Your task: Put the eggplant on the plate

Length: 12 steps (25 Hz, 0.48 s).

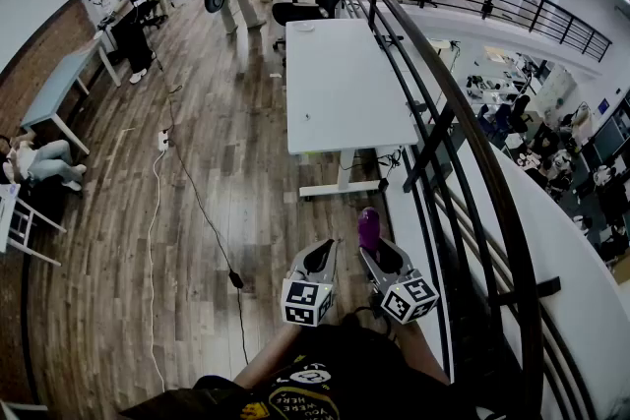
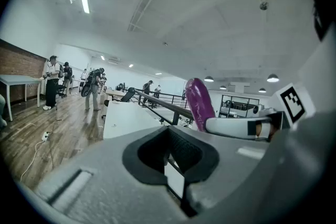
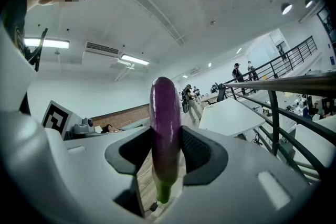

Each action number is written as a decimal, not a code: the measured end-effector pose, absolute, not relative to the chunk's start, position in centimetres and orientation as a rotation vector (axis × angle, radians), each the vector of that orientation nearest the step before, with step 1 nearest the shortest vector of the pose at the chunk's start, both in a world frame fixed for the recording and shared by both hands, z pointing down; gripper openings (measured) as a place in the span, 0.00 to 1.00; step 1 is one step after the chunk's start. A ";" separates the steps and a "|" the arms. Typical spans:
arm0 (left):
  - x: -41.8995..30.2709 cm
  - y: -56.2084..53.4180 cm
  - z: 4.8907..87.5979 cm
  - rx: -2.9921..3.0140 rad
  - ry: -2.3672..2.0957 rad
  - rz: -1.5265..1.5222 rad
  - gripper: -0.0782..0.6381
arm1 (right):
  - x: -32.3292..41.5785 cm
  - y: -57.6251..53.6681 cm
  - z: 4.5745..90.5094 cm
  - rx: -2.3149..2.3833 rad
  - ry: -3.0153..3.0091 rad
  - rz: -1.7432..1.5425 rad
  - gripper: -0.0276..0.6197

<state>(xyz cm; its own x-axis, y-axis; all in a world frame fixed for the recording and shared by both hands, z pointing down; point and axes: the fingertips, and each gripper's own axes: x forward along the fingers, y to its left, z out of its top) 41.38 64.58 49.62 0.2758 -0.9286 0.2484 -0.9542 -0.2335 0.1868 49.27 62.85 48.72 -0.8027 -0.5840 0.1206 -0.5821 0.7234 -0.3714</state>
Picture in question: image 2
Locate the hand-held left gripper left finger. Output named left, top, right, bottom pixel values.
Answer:
left=34, top=125, right=193, bottom=224

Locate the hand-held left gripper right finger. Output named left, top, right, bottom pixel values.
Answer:
left=167, top=125, right=271, bottom=219

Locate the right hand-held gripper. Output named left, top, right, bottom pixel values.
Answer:
left=204, top=83, right=316, bottom=143

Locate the purple eggplant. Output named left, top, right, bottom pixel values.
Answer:
left=185, top=78, right=216, bottom=132

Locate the person's right hand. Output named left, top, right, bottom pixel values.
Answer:
left=255, top=123, right=279, bottom=143

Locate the black-framed glass partition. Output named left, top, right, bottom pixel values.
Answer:
left=218, top=94, right=261, bottom=119

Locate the black metal railing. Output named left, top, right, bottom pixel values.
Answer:
left=133, top=88, right=195, bottom=127

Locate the white desk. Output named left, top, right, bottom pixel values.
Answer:
left=102, top=101, right=165, bottom=140

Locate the black mesh office chair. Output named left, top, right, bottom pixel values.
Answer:
left=120, top=87, right=136, bottom=103

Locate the white metal-legged table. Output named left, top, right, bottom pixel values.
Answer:
left=0, top=74, right=43, bottom=122

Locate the white power cable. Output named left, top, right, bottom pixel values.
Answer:
left=20, top=140, right=46, bottom=182

